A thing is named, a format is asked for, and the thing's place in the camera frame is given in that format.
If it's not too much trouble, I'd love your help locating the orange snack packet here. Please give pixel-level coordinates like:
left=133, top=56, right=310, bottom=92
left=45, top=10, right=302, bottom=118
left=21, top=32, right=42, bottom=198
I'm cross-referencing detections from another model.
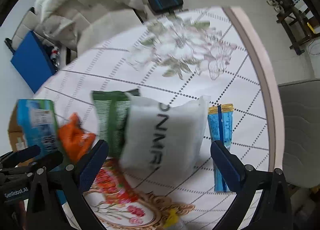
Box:
left=57, top=113, right=96, bottom=164

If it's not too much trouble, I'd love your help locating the red snack packet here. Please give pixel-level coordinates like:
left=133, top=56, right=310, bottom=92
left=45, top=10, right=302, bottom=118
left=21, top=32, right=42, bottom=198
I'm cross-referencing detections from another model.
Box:
left=92, top=158, right=139, bottom=205

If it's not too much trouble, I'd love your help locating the small yellow wrapper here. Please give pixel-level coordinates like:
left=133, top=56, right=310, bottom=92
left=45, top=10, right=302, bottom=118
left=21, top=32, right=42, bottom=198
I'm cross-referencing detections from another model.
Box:
left=163, top=208, right=179, bottom=229

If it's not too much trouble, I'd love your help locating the white tissue pack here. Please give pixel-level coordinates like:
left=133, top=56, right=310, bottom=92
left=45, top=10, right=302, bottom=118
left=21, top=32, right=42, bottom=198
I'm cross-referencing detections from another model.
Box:
left=119, top=95, right=210, bottom=186

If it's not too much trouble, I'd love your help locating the white puffer jacket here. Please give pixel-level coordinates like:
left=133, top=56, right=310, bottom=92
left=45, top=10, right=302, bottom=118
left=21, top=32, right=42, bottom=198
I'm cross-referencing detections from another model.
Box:
left=34, top=0, right=148, bottom=49

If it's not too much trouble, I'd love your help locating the white cushioned panel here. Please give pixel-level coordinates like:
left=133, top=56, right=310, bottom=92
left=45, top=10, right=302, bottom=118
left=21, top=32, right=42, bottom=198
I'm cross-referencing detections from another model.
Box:
left=11, top=7, right=39, bottom=51

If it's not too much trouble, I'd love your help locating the dark wooden stool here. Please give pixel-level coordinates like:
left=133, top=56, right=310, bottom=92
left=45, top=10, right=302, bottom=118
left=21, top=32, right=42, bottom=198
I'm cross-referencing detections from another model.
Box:
left=277, top=3, right=319, bottom=55

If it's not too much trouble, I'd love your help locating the blue folded mat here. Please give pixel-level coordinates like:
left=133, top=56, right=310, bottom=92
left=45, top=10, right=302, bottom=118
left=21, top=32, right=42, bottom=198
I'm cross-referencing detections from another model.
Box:
left=11, top=31, right=56, bottom=93

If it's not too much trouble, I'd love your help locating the open cardboard box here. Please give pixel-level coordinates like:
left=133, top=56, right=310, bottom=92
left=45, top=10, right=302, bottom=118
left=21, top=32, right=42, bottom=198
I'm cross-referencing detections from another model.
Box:
left=8, top=99, right=63, bottom=166

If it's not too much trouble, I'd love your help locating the blue stick sachet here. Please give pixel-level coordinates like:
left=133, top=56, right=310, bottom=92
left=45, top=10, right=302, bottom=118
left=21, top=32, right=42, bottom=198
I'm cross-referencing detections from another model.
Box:
left=207, top=104, right=234, bottom=150
left=213, top=163, right=231, bottom=193

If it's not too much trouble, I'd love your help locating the grey side chair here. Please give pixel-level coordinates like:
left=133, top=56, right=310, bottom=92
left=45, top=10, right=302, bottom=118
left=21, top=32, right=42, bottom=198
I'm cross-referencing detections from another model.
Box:
left=278, top=79, right=319, bottom=188

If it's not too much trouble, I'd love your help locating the green snack packet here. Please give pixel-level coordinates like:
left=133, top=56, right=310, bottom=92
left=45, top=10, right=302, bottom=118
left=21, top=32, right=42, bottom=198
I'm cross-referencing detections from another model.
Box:
left=91, top=88, right=140, bottom=159

